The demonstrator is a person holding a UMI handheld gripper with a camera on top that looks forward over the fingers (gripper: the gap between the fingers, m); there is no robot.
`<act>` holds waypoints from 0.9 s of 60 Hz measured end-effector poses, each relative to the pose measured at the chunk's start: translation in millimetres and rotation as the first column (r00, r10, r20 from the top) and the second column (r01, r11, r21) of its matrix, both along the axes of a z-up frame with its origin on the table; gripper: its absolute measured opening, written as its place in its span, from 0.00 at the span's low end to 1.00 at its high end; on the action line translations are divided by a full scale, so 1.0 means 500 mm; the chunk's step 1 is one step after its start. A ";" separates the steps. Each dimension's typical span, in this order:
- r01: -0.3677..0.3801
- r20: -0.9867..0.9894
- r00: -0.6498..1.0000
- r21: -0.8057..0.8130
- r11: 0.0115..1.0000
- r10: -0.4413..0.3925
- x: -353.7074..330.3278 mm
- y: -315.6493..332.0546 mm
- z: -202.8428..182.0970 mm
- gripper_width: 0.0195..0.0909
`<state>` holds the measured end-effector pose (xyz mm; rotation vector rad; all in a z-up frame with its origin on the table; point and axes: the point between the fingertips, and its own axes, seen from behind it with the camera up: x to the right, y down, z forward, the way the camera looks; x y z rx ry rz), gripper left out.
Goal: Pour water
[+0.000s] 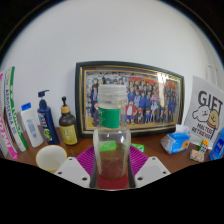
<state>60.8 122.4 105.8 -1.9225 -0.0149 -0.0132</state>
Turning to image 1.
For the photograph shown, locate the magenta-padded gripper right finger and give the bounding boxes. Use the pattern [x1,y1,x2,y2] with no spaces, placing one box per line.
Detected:
[127,145,172,188]

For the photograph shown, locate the white and blue shuttlecock tube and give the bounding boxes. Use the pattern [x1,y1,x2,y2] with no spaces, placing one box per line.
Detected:
[3,66,29,153]

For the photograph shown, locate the brown pump bottle yellow label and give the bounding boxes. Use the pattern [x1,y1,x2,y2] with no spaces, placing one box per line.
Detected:
[58,96,79,146]

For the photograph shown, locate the framed group photo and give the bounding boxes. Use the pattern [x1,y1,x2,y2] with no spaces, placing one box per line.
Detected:
[74,60,185,139]

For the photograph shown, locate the white lotion bottle blue cap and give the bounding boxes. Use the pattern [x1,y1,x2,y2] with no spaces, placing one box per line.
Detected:
[20,102,45,148]

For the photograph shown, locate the dark blue pump bottle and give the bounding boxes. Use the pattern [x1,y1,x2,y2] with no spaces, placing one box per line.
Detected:
[36,89,61,146]

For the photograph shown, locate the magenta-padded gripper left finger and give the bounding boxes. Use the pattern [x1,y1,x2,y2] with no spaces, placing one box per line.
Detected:
[53,145,98,188]

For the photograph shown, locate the pink shuttlecock tube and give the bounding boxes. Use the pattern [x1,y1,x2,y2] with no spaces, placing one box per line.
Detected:
[0,72,19,160]

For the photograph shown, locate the small snack packets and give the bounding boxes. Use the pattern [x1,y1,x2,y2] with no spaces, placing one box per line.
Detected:
[189,138,210,163]

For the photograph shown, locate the blue detergent bottle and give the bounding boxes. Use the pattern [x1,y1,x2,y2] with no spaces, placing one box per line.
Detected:
[209,126,224,161]

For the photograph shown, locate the white mug with yellow rim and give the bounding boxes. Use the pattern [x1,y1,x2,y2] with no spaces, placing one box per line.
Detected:
[35,144,68,173]

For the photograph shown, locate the clear green-labelled plastic bottle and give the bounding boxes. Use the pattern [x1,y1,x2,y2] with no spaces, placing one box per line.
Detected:
[92,84,132,183]

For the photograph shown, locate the blue tissue pack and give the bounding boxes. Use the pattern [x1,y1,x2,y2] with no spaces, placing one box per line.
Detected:
[160,124,191,155]

